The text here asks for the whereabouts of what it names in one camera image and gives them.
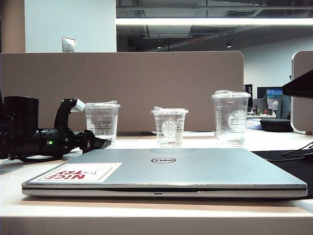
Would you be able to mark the black mouse pad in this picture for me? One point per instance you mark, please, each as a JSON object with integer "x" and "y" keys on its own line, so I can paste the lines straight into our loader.
{"x": 293, "y": 169}

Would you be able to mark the black round cushion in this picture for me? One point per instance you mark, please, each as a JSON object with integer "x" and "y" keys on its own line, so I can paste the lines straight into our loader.
{"x": 276, "y": 124}

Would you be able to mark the background person in grey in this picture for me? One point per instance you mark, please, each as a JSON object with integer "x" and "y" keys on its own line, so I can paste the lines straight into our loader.
{"x": 283, "y": 107}

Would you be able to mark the silver Dell laptop with sticker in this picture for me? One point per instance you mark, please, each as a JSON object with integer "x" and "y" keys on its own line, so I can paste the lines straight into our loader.
{"x": 195, "y": 171}

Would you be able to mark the brown partition with white edge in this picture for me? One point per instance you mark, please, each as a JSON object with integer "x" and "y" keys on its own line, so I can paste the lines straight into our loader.
{"x": 304, "y": 110}

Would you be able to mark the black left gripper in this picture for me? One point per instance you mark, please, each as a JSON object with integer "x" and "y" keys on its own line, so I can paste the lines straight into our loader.
{"x": 61, "y": 142}

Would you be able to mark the metal wall switch plate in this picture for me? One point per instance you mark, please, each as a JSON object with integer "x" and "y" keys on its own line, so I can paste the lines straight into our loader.
{"x": 68, "y": 44}

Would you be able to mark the clear plastic cup with lines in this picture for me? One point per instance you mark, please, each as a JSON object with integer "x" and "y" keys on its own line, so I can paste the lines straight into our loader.
{"x": 102, "y": 122}

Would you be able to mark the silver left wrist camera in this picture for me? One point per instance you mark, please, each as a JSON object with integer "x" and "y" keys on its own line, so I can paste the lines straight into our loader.
{"x": 78, "y": 105}

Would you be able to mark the background computer monitor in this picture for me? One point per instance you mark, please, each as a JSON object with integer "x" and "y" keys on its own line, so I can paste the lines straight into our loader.
{"x": 272, "y": 98}

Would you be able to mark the small clear cup with label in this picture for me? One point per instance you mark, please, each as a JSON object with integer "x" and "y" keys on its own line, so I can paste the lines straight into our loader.
{"x": 168, "y": 127}

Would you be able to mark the wide brown desk partition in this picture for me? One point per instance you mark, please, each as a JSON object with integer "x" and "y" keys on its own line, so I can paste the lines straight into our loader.
{"x": 146, "y": 80}

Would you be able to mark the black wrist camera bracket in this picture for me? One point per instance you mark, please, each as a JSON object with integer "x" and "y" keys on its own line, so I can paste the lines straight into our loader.
{"x": 61, "y": 115}

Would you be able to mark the black sign with number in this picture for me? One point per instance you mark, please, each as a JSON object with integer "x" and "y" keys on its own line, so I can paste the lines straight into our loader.
{"x": 249, "y": 89}

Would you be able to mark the tall clear cup with logo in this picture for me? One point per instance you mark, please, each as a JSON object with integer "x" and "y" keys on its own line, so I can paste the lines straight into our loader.
{"x": 230, "y": 117}

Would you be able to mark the long ceiling light strip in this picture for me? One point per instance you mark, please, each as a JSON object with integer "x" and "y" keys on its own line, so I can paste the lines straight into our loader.
{"x": 207, "y": 21}

